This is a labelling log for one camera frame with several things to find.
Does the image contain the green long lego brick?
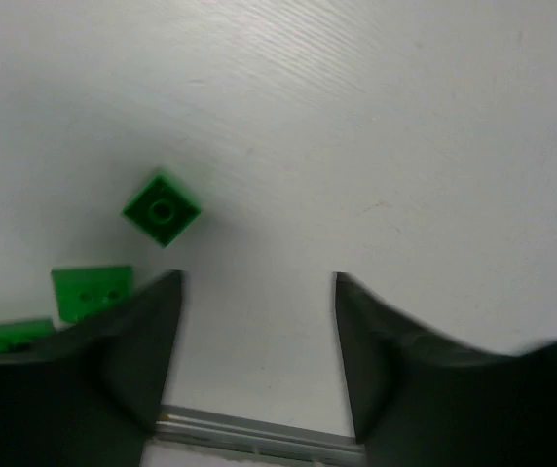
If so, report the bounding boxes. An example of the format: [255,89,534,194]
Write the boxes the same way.
[0,318,56,354]

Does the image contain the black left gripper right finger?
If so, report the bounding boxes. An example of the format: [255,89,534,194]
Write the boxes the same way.
[334,272,557,466]

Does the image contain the dark green square lego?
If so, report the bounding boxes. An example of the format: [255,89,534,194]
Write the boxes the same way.
[122,168,202,248]

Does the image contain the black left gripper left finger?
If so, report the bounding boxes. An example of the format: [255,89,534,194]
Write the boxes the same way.
[0,270,184,467]

